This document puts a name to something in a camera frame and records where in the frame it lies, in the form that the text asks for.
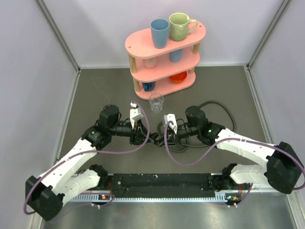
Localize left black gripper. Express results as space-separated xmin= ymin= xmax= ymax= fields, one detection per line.
xmin=110 ymin=120 xmax=154 ymax=146

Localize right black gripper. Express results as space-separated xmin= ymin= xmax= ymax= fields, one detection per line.
xmin=158 ymin=123 xmax=200 ymax=146

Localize black valve fitting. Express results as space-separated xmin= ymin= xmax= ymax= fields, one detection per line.
xmin=150 ymin=133 xmax=160 ymax=146

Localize black corrugated hose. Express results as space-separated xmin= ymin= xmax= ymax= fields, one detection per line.
xmin=157 ymin=100 xmax=237 ymax=153

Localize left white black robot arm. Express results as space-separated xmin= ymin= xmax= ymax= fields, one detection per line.
xmin=23 ymin=101 xmax=151 ymax=221

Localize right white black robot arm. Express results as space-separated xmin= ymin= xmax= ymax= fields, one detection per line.
xmin=161 ymin=106 xmax=305 ymax=194

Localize clear plastic cup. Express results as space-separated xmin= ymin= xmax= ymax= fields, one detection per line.
xmin=149 ymin=93 xmax=164 ymax=113

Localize dark blue mug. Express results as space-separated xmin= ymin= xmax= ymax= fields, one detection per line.
xmin=142 ymin=82 xmax=155 ymax=92

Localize orange bowl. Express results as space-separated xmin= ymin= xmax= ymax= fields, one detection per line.
xmin=169 ymin=71 xmax=188 ymax=83

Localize pink three-tier shelf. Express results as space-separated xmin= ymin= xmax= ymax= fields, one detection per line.
xmin=125 ymin=22 xmax=206 ymax=100

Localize pink cup middle shelf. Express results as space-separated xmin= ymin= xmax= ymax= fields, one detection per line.
xmin=143 ymin=57 xmax=157 ymax=69

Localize blue cup middle shelf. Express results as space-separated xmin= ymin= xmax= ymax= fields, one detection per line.
xmin=169 ymin=49 xmax=183 ymax=62

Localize blue tumbler on top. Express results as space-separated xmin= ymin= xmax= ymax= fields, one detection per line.
xmin=151 ymin=19 xmax=170 ymax=49

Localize green ceramic mug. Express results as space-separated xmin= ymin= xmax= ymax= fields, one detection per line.
xmin=169 ymin=12 xmax=198 ymax=42

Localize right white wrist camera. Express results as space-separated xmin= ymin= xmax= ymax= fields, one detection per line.
xmin=163 ymin=114 xmax=178 ymax=134

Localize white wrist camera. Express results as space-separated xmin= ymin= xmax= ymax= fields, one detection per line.
xmin=130 ymin=101 xmax=144 ymax=124
xmin=163 ymin=114 xmax=178 ymax=134

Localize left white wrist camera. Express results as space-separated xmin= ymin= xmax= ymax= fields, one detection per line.
xmin=130 ymin=101 xmax=144 ymax=124

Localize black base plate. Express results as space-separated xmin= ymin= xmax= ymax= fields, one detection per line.
xmin=109 ymin=173 xmax=228 ymax=198

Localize aluminium rail frame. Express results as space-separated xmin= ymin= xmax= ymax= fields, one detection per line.
xmin=71 ymin=173 xmax=298 ymax=203

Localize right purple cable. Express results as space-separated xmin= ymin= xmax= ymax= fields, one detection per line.
xmin=163 ymin=121 xmax=305 ymax=208

